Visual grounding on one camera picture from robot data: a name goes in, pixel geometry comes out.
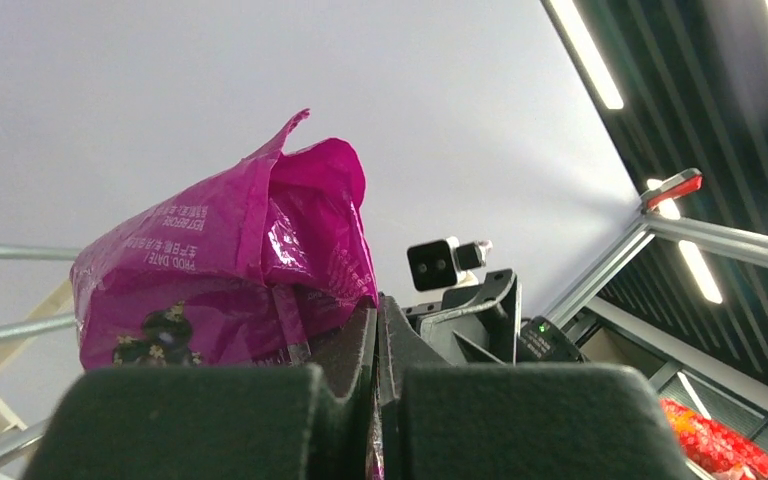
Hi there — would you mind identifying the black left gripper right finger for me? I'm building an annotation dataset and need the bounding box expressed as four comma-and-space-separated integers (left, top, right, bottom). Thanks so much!
378, 296, 692, 479

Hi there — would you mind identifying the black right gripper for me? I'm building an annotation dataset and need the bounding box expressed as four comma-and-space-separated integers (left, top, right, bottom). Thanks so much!
403, 269, 584, 365

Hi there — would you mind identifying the purple grape candy bag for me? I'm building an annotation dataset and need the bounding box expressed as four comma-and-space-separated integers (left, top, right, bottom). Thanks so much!
70, 110, 378, 370

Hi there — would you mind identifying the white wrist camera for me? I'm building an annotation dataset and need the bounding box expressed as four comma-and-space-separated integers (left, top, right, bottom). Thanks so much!
406, 236, 493, 292

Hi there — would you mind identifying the red white candy bag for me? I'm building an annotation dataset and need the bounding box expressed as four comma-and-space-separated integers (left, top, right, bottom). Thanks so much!
659, 398, 768, 479

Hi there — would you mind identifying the white metal shelf rack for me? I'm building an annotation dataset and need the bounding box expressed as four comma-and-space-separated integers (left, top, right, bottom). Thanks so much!
0, 280, 76, 479

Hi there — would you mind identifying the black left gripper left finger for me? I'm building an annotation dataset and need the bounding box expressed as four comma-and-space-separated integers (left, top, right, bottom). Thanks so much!
24, 305, 377, 479

